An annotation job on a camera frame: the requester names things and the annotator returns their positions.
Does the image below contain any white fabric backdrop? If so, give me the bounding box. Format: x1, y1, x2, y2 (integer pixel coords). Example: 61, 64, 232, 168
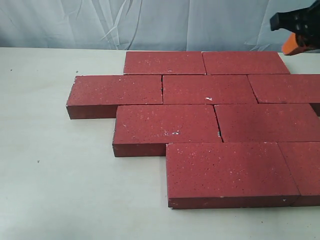
0, 0, 312, 52

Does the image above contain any third row red brick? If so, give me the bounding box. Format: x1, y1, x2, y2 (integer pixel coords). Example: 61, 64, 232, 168
214, 103, 320, 143

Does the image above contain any back row right brick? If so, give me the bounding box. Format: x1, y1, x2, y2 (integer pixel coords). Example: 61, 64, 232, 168
202, 51, 290, 75

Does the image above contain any second row right brick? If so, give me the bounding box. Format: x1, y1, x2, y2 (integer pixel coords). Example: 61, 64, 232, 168
247, 74, 320, 116

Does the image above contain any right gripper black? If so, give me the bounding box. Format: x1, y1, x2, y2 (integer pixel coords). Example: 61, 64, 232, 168
270, 0, 320, 56

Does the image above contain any back row left brick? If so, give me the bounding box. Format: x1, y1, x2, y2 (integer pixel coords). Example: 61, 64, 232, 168
123, 51, 206, 75

